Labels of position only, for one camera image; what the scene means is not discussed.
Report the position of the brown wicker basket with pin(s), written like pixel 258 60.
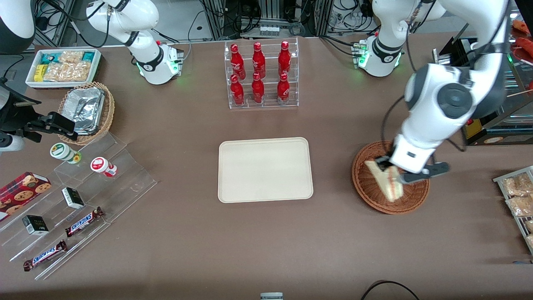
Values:
pixel 368 189

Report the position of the cream plastic tray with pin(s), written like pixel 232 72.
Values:
pixel 265 170

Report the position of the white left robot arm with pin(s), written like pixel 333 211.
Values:
pixel 454 100

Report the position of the small grey device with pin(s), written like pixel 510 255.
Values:
pixel 271 296

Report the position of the aluminium foil tray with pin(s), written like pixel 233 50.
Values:
pixel 85 109

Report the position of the red cookie box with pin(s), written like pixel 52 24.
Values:
pixel 21 191

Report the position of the white power strip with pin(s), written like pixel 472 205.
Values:
pixel 269 30

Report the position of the clear bag of snacks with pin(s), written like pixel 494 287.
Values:
pixel 518 185
pixel 520 206

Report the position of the triangle sandwich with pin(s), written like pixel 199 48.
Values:
pixel 389 185

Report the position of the light wicker basket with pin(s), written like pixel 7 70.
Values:
pixel 109 112

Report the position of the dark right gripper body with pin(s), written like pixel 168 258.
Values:
pixel 26 126

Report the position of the brown snickers bar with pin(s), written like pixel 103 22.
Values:
pixel 83 222
pixel 43 256

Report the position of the yellow snack packet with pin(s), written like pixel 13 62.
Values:
pixel 39 73

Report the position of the red lid yogurt cup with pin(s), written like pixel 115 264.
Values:
pixel 101 166

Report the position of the small black box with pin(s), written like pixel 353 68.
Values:
pixel 35 225
pixel 73 198

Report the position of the clear acrylic bottle rack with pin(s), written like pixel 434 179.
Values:
pixel 268 89

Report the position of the small clear cracker bag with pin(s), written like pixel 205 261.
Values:
pixel 70 56

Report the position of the white snack bin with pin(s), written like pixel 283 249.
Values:
pixel 96 66

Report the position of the large clear cracker bag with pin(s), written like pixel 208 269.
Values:
pixel 66 71

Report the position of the clear acrylic stepped display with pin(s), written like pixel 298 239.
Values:
pixel 125 183

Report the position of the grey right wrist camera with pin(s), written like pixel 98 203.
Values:
pixel 10 142

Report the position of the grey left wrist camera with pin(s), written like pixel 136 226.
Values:
pixel 424 173

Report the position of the teal snack packet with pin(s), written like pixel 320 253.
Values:
pixel 49 58
pixel 88 56

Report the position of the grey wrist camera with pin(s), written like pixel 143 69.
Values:
pixel 10 142
pixel 424 173

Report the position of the green lid yogurt cup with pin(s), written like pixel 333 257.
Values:
pixel 62 151

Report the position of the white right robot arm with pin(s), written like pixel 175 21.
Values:
pixel 143 46

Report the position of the red cola bottle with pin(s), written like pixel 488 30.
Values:
pixel 237 92
pixel 258 61
pixel 237 62
pixel 283 91
pixel 284 60
pixel 257 91

